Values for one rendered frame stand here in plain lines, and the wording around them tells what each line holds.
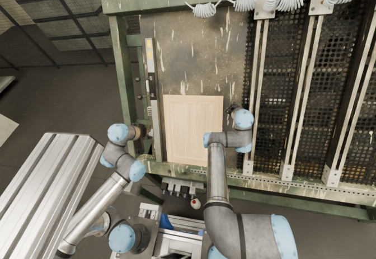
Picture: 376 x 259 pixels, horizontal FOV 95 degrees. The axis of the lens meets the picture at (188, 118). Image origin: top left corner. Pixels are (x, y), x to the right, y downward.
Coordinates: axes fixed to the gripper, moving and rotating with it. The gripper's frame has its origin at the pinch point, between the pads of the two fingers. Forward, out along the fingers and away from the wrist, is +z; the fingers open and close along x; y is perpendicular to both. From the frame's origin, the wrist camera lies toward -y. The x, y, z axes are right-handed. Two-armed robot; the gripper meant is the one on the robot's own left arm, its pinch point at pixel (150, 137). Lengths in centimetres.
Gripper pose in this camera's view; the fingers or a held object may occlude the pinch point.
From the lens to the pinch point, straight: 108.9
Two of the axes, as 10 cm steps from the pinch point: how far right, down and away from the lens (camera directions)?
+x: -9.7, -0.6, 2.4
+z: 2.3, 1.1, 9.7
